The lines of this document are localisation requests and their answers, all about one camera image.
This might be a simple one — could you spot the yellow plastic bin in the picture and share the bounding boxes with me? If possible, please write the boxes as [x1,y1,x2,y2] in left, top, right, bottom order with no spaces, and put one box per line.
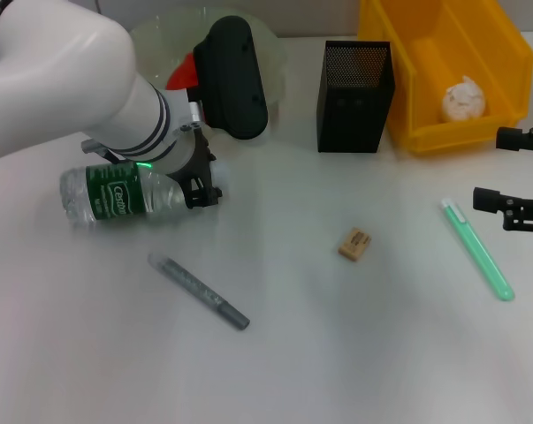
[357,0,533,156]

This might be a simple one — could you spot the clear green-label water bottle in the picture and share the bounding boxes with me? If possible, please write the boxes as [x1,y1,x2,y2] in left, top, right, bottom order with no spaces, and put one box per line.
[58,161,231,230]

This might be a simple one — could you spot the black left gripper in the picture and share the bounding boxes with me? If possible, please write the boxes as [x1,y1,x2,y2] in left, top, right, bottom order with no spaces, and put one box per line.
[171,127,225,211]

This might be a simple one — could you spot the white paper ball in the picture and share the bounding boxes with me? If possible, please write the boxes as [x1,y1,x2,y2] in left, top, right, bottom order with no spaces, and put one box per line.
[441,74,488,123]

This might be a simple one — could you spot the red-orange fruit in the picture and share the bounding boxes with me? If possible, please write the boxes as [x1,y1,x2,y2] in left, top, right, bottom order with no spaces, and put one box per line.
[165,52,201,89]

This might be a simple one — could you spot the left arm connector cable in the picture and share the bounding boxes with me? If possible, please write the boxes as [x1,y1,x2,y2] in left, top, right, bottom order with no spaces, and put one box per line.
[80,139,121,165]

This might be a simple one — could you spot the black mesh pen holder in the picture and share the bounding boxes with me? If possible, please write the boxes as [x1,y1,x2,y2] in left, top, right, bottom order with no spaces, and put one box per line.
[316,40,397,155]

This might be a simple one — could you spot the small tan eraser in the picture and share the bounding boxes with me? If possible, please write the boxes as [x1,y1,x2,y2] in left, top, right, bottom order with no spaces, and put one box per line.
[338,226,373,262]

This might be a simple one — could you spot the pale green glass fruit bowl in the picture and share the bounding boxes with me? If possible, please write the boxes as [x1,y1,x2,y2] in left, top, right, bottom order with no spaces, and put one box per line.
[127,11,291,110]

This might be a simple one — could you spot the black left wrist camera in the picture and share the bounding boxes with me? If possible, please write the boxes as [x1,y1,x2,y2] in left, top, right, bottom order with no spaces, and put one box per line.
[193,16,270,140]

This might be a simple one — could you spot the mint green pen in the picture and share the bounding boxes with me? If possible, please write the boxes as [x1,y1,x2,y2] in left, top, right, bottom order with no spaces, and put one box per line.
[441,198,515,303]

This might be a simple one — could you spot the grey glitter pen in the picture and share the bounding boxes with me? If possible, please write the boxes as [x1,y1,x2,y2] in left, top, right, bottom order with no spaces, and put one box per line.
[148,249,251,331]

